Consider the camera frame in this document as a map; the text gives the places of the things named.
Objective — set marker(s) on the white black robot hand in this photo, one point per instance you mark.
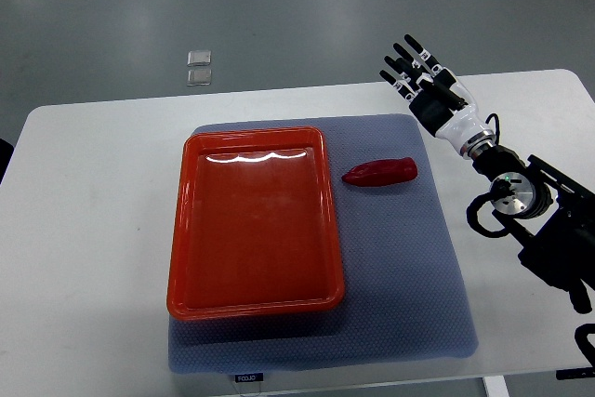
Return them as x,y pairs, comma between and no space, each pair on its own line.
441,104

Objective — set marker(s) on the red pepper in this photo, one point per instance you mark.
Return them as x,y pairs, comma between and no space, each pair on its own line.
380,173

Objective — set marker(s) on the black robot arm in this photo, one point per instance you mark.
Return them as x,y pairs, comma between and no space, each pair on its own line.
549,214

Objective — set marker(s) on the red plastic tray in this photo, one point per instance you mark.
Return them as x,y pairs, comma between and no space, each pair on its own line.
255,231

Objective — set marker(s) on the blue-grey textured mat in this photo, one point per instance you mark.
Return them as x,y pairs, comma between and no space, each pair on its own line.
405,298

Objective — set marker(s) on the upper metal floor plate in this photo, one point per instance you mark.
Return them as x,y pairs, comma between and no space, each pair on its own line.
200,57

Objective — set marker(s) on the white table leg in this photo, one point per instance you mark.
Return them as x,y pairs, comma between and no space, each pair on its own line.
495,386

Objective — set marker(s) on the black table edge label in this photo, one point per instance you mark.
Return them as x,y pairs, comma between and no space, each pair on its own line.
576,373

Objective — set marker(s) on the black mat label tag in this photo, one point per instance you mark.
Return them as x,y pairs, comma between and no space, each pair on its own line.
249,378

